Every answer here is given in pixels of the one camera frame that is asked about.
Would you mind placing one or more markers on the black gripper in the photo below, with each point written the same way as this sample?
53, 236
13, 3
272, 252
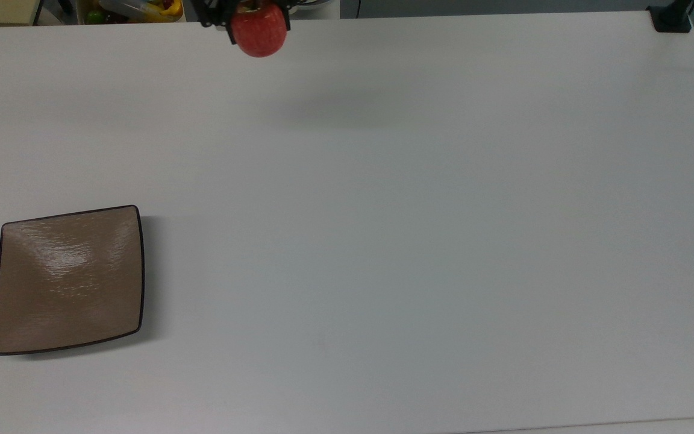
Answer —
214, 12

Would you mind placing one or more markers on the red apple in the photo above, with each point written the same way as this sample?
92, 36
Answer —
258, 31

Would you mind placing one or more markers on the brown square ceramic plate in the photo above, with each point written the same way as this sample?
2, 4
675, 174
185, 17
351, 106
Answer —
70, 280

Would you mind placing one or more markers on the clear bin of toy fruit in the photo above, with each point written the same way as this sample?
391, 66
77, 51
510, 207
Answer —
136, 11

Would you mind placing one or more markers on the black table clamp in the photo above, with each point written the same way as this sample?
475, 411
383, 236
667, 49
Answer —
671, 18

